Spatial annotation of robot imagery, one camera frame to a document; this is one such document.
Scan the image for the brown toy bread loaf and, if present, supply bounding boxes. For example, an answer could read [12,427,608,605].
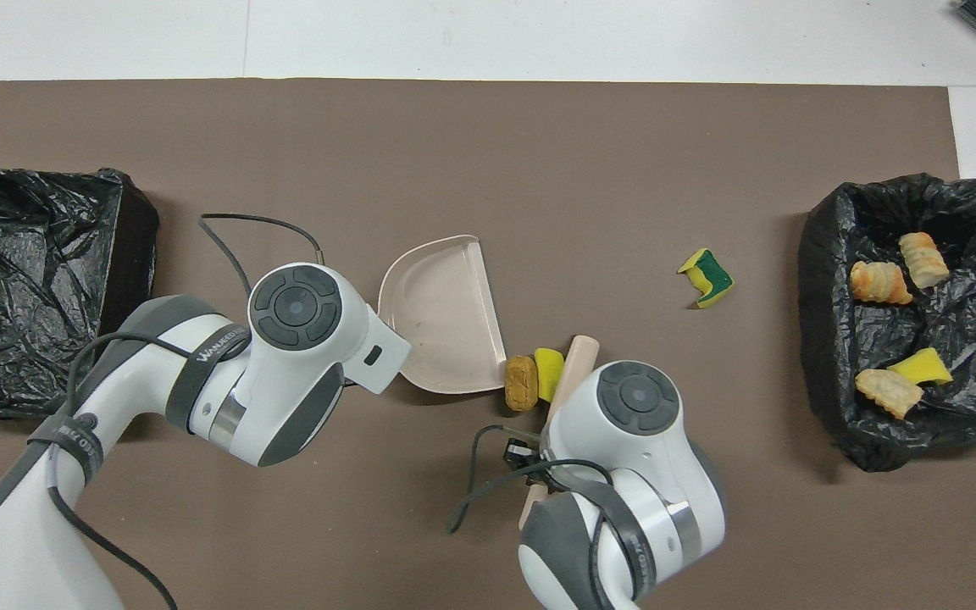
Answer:
[504,355,540,413]

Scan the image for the large yellow sponge piece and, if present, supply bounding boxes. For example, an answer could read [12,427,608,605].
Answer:
[535,348,567,403]

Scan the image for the beige hand brush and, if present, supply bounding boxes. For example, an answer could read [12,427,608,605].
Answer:
[518,335,601,532]

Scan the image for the beige plastic dustpan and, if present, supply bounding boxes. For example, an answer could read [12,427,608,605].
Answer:
[378,235,507,395]

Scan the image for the green and yellow scouring sponge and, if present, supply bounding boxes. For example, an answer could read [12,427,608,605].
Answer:
[678,247,735,309]

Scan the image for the beige toy pastry piece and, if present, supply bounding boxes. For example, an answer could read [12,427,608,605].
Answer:
[849,261,913,306]
[898,231,951,290]
[855,368,924,420]

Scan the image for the small yellow sponge piece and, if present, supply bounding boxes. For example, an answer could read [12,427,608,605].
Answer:
[888,347,955,386]

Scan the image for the black bag-lined bin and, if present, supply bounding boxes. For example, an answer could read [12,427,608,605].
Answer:
[797,173,976,473]
[0,167,160,423]

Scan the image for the brown paper table mat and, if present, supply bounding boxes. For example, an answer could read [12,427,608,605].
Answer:
[0,79,976,610]

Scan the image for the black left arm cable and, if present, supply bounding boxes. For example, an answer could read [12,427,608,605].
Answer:
[30,212,325,610]

